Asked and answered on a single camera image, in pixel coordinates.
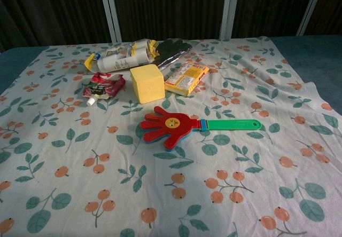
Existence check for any red hand clapper toy green handle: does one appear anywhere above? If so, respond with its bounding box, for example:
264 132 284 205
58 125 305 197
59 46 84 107
137 106 264 153

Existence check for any yellow printed snack box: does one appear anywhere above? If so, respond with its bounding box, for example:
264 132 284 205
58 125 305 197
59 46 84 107
164 62 210 97

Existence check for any yellow foam cube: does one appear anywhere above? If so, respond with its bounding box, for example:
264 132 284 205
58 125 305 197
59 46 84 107
129 64 165 105

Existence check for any black and silver foil bag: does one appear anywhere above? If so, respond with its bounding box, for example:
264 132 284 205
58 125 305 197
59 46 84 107
153 38 193 69

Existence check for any floral fruit print tablecloth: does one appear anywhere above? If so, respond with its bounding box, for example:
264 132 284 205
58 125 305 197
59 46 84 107
0 36 342 237

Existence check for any red spouted drink pouch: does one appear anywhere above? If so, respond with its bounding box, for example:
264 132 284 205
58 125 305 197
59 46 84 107
83 72 126 107

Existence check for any white and yellow snack bag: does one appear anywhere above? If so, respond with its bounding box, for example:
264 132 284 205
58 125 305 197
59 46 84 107
84 39 160 73

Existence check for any dark pleated curtain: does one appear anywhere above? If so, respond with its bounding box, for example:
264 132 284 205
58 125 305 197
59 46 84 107
0 0 342 53

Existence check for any white metal frame post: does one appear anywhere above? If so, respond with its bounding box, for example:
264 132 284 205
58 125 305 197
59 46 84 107
97 0 123 43
297 0 328 36
220 0 240 40

